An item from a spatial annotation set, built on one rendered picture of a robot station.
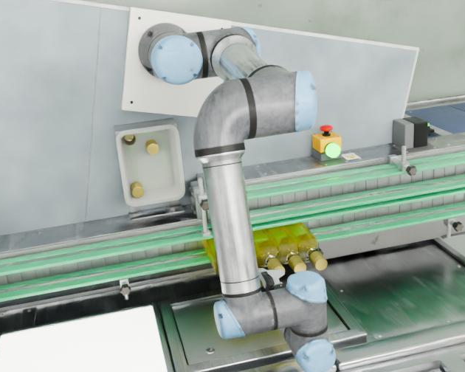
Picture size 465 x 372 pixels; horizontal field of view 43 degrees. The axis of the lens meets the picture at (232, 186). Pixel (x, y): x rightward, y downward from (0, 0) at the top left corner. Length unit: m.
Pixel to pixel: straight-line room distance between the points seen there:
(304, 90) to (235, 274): 0.36
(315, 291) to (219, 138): 0.34
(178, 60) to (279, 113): 0.43
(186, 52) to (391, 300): 0.87
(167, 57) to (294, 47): 0.48
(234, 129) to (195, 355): 0.62
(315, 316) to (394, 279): 0.68
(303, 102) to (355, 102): 0.80
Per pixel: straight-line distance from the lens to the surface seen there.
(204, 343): 1.51
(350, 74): 1.88
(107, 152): 1.76
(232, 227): 1.10
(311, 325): 1.18
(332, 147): 1.80
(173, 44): 1.46
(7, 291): 1.73
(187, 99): 1.72
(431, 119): 2.36
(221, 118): 1.08
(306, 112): 1.12
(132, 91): 1.69
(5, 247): 1.75
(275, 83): 1.11
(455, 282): 1.83
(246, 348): 1.48
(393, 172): 1.79
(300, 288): 1.14
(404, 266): 1.89
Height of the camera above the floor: 2.44
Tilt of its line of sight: 66 degrees down
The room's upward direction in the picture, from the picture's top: 143 degrees clockwise
